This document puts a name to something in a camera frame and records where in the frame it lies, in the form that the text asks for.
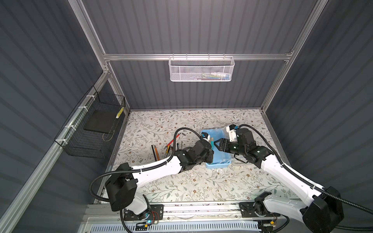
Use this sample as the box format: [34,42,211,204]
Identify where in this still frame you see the teal utility knife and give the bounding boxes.
[210,138,214,150]

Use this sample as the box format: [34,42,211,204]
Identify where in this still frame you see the blue plastic tool box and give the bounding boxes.
[201,124,239,170]

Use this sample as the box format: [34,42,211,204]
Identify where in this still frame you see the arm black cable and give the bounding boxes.
[238,123,373,232]
[88,127,203,233]

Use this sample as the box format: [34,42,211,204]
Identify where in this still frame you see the white wire mesh basket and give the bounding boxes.
[168,56,235,82]

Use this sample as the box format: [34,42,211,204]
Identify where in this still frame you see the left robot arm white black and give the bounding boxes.
[105,139,214,219]

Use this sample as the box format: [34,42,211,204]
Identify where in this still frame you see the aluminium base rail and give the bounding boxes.
[78,201,286,233]

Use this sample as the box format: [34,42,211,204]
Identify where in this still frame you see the black pad in basket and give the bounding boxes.
[84,110,119,134]

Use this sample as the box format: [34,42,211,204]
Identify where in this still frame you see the orange handled tool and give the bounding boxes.
[153,145,160,161]

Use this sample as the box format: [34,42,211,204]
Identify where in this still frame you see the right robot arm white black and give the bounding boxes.
[214,138,344,233]

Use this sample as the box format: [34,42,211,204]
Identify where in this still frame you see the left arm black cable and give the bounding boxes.
[88,127,203,233]

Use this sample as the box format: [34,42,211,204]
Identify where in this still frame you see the black wire basket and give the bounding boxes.
[55,87,126,159]

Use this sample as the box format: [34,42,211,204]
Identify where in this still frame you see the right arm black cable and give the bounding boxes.
[238,123,373,232]

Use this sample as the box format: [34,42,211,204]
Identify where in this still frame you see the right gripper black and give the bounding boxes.
[213,137,245,156]

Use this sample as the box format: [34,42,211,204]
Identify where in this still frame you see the markers in white basket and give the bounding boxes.
[193,72,232,82]

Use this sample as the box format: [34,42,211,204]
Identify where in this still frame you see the yellow green marker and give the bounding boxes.
[116,107,124,119]

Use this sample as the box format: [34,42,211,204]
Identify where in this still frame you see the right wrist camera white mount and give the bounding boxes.
[226,124,254,144]

